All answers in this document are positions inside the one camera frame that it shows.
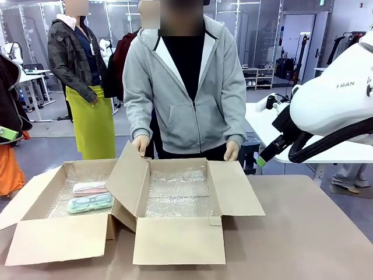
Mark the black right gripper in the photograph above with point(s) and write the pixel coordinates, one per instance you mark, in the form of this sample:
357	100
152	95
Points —
275	147

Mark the pink glasses case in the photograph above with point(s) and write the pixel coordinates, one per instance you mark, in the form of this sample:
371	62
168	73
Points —
87	189

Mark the person's left forearm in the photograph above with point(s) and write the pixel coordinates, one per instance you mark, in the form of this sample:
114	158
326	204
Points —
234	125

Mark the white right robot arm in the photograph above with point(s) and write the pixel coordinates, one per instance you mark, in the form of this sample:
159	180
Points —
329	102

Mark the person's right forearm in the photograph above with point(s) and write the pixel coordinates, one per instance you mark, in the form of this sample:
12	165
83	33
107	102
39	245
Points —
141	122

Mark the green glasses case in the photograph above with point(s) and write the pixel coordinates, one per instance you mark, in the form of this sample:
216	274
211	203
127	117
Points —
87	202

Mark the bubble wrap under glasses cases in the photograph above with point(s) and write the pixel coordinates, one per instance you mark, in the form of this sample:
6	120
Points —
62	201

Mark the cardboard box with glasses cases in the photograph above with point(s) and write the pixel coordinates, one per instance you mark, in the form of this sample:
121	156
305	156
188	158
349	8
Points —
58	239

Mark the person's left hand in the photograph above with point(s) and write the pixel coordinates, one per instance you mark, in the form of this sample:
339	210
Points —
232	151

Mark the person's right hand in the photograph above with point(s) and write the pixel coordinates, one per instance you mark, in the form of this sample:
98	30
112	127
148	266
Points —
142	144

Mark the black stool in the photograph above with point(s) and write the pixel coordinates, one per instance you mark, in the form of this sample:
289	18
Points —
250	151

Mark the large white table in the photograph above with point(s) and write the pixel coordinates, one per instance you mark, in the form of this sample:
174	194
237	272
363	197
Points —
262	125

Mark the black and white device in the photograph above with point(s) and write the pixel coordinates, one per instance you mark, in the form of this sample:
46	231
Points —
271	102

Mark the white shoe rack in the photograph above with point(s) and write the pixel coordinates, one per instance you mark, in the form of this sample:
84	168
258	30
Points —
258	78

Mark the person in grey trousers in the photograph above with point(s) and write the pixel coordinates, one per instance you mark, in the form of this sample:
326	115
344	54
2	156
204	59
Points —
346	175

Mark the person in grey hoodie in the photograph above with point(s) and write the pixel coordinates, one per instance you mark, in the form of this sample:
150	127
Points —
180	122

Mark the bubble wrap in empty box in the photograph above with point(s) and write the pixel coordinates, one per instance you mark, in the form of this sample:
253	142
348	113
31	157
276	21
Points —
177	198

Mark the black luggage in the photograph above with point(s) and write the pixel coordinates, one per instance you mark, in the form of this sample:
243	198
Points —
284	68

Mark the black stand with red light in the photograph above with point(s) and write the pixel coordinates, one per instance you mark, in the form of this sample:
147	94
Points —
302	58

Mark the clothes rack with garments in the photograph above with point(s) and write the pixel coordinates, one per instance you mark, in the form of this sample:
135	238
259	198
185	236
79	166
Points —
339	46

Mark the mannequin with maroon jacket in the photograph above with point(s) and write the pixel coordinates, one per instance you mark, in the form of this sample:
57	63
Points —
119	64

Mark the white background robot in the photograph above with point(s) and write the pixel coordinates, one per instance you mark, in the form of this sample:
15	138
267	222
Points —
16	51
104	46

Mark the white desk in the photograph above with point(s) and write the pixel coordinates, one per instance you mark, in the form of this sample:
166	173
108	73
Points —
32	76

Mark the light green handheld device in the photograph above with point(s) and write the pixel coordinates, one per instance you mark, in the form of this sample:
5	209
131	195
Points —
8	134

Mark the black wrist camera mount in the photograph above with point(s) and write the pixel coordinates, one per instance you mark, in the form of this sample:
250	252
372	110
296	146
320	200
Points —
284	122

